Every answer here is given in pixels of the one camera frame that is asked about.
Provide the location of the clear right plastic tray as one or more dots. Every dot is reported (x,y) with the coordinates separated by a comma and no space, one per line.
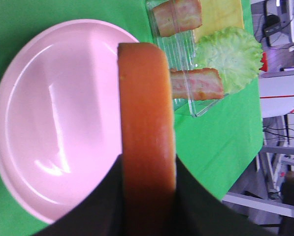
(180,51)

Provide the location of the green lettuce leaf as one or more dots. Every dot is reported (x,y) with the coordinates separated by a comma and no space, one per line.
(234,53)

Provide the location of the bacon strip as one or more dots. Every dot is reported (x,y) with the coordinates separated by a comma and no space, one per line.
(198,84)
(175,16)

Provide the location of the green tablecloth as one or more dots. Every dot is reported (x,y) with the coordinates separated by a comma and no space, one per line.
(217,147)

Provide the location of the yellow cheese slice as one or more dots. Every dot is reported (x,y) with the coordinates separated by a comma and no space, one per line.
(217,15)

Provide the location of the bread slice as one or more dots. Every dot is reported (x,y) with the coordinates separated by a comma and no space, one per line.
(148,138)

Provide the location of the pink round plate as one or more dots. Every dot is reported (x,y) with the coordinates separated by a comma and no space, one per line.
(59,116)

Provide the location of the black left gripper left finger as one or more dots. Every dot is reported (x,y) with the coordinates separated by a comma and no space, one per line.
(101,213)

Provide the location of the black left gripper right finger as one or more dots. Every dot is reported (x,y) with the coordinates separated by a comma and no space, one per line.
(197,212)

